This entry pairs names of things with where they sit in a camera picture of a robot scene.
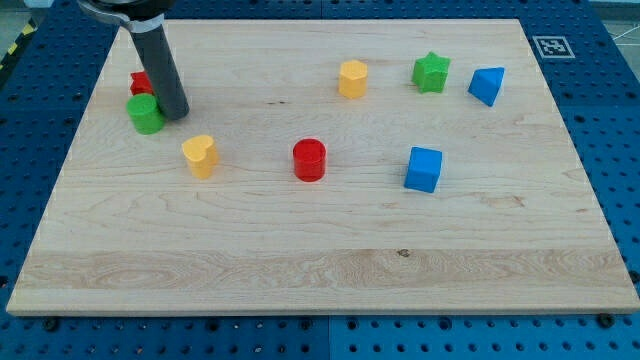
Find black robot arm flange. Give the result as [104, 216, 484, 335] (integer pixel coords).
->
[77, 0, 176, 25]

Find red cylinder block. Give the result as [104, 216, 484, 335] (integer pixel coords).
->
[292, 138, 327, 182]

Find blue cube block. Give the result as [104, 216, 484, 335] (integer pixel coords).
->
[404, 147, 443, 193]

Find yellow hexagon block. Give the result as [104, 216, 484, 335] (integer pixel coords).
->
[338, 60, 368, 99]

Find yellow heart block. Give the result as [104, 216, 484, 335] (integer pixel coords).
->
[182, 135, 219, 179]

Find green star block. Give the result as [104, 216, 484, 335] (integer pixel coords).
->
[411, 52, 451, 93]

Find green cylinder block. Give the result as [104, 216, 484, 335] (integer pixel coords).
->
[126, 93, 165, 135]

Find blue triangle block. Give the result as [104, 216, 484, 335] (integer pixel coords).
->
[468, 67, 505, 107]

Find light wooden board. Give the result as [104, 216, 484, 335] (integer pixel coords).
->
[7, 19, 639, 316]

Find red block behind rod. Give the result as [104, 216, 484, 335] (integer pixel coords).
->
[130, 71, 154, 95]

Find grey cylindrical pointer rod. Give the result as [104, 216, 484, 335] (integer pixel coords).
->
[129, 14, 190, 120]

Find white fiducial marker tag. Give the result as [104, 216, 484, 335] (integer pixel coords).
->
[532, 35, 575, 59]

